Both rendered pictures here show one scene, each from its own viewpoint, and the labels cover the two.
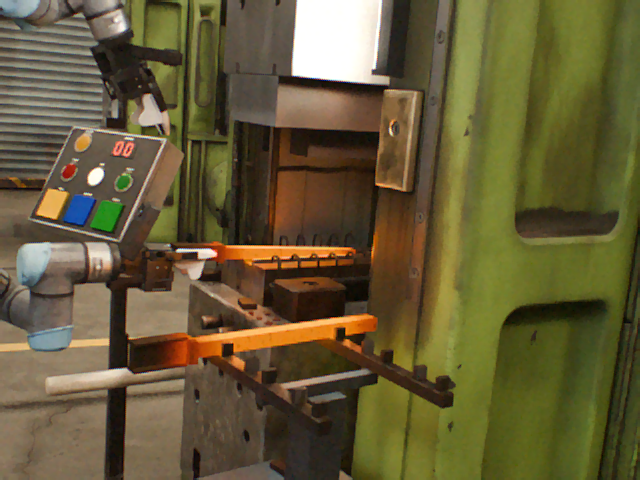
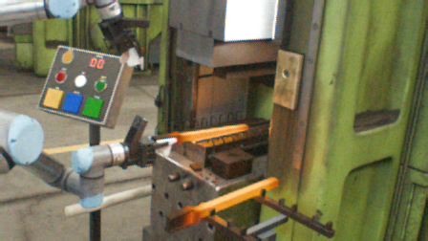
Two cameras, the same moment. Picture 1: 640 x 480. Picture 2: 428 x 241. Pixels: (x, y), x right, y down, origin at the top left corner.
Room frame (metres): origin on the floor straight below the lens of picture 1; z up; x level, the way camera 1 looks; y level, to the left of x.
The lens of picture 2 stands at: (-0.17, 0.33, 1.65)
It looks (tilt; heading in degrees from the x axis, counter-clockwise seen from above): 19 degrees down; 352
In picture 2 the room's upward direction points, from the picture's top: 5 degrees clockwise
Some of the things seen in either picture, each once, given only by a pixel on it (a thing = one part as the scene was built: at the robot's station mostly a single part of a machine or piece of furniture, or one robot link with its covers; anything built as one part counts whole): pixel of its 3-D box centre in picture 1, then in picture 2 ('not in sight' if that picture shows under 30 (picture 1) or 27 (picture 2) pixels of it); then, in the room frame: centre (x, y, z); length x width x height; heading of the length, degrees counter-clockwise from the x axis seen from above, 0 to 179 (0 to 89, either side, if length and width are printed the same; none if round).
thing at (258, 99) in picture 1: (340, 105); (240, 44); (1.69, -0.02, 1.32); 0.42 x 0.20 x 0.10; 122
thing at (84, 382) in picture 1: (138, 375); (116, 199); (1.82, 0.41, 0.62); 0.44 x 0.05 x 0.05; 122
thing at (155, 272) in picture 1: (139, 265); (136, 152); (1.43, 0.33, 0.99); 0.12 x 0.08 x 0.09; 122
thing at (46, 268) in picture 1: (52, 265); (92, 160); (1.35, 0.47, 1.00); 0.11 x 0.08 x 0.09; 122
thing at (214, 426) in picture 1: (333, 390); (237, 205); (1.64, -0.06, 0.69); 0.56 x 0.38 x 0.45; 122
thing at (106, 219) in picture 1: (108, 217); (93, 108); (1.84, 0.51, 1.01); 0.07 x 0.05 x 0.07; 57
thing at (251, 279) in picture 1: (326, 269); (231, 137); (1.69, -0.02, 0.96); 0.42 x 0.20 x 0.09; 122
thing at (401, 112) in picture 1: (398, 140); (288, 79); (1.38, -0.13, 1.27); 0.09 x 0.02 x 0.17; 32
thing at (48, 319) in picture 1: (45, 316); (87, 186); (1.36, 0.48, 0.90); 0.11 x 0.08 x 0.11; 53
